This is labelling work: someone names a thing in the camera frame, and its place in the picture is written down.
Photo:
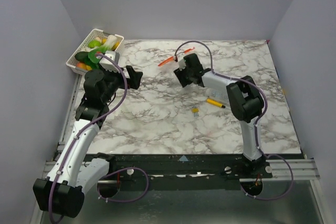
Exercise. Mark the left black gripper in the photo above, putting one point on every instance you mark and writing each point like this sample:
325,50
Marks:
133,82

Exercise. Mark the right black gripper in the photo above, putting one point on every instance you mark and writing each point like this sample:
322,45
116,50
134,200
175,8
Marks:
184,71

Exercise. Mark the clear zip bag orange zipper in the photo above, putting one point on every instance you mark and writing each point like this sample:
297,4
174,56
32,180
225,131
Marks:
175,58

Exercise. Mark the orange peach toy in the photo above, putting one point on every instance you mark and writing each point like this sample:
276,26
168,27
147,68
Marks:
81,65

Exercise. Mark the dark green cucumber toy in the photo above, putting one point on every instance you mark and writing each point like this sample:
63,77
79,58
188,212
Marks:
81,56

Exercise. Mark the white perforated plastic basket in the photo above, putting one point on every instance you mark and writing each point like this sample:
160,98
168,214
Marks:
72,62

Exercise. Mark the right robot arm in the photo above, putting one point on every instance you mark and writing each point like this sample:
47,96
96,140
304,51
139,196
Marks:
246,101

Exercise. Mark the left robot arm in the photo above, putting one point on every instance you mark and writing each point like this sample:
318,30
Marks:
63,190

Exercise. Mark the yellow screwdriver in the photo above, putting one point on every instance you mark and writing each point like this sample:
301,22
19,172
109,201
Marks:
215,103

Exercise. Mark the clear plastic parts box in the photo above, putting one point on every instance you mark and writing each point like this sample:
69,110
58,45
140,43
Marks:
219,96

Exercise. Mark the small yellow electronic component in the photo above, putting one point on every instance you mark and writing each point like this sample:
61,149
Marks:
195,111

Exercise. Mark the yellow lemon toy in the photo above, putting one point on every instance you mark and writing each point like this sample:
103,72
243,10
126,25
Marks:
115,46

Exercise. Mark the green bok choy toy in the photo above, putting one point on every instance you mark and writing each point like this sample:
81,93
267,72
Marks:
108,45

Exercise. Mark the light green cabbage toy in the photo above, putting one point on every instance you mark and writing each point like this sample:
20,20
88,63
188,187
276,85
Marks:
94,43

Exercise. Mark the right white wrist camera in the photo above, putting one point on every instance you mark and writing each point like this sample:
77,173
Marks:
181,64

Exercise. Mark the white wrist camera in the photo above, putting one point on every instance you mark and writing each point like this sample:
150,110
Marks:
106,62
181,64

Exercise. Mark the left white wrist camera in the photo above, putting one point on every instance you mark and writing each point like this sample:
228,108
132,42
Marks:
106,62

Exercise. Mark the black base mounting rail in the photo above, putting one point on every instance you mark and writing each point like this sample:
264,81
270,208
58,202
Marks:
137,172

